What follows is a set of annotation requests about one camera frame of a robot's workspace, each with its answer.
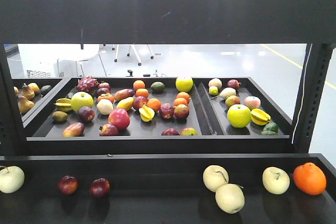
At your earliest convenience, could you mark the big green apple left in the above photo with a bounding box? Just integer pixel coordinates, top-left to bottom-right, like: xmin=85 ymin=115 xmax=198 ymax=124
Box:
xmin=70 ymin=92 xmax=94 ymax=112

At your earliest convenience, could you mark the black fruit display stand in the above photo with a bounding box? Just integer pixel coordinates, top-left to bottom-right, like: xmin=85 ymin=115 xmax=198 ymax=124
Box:
xmin=1 ymin=0 xmax=335 ymax=223

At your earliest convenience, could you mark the pale pear lower pair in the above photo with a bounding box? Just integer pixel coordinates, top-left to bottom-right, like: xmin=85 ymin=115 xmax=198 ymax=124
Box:
xmin=215 ymin=184 xmax=245 ymax=214

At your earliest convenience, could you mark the dark red plum left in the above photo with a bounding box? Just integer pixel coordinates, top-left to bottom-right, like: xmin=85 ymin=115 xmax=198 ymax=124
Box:
xmin=58 ymin=175 xmax=79 ymax=195

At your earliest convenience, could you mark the dark red plum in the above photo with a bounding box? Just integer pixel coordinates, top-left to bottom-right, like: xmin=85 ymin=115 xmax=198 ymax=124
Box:
xmin=89 ymin=178 xmax=111 ymax=198
xmin=58 ymin=175 xmax=79 ymax=195

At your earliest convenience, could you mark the yellow green pomelo back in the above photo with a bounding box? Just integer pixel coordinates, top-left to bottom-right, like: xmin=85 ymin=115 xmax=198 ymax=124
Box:
xmin=175 ymin=77 xmax=194 ymax=92

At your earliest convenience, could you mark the big green apple right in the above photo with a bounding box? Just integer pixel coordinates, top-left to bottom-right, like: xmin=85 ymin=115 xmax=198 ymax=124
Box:
xmin=227 ymin=104 xmax=251 ymax=129

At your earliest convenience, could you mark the big green apple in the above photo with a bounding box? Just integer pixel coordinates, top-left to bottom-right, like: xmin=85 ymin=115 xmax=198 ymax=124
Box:
xmin=70 ymin=92 xmax=94 ymax=112
xmin=227 ymin=104 xmax=251 ymax=129

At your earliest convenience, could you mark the pale pear upper pair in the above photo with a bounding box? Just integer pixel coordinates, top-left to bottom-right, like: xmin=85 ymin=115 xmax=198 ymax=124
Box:
xmin=203 ymin=165 xmax=229 ymax=193

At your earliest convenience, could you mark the pale pear far left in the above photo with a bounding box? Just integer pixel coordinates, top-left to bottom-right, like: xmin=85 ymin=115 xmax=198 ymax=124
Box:
xmin=1 ymin=165 xmax=25 ymax=194

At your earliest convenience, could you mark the large orange front tray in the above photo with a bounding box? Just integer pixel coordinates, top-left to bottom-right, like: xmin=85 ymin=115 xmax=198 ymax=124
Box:
xmin=293 ymin=162 xmax=327 ymax=196

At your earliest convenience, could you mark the yellow starfruit right tray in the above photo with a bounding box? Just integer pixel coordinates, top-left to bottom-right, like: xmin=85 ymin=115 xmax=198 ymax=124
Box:
xmin=250 ymin=108 xmax=271 ymax=126

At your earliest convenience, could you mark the pale pear beside orange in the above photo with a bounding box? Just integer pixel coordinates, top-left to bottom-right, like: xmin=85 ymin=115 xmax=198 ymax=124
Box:
xmin=262 ymin=166 xmax=290 ymax=195

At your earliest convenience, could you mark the pale pear pair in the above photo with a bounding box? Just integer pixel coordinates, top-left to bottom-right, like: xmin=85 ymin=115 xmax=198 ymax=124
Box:
xmin=203 ymin=165 xmax=229 ymax=193
xmin=215 ymin=184 xmax=245 ymax=214

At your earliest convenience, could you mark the red apple middle tray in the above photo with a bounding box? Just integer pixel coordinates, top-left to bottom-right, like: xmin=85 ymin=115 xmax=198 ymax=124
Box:
xmin=108 ymin=109 xmax=130 ymax=131

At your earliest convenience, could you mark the pink dragon fruit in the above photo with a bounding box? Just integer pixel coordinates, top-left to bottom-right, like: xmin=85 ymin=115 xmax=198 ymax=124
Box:
xmin=75 ymin=75 xmax=99 ymax=93

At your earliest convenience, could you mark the dark red plum right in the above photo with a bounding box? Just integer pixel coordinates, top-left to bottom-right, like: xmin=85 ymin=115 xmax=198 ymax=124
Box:
xmin=89 ymin=178 xmax=111 ymax=198

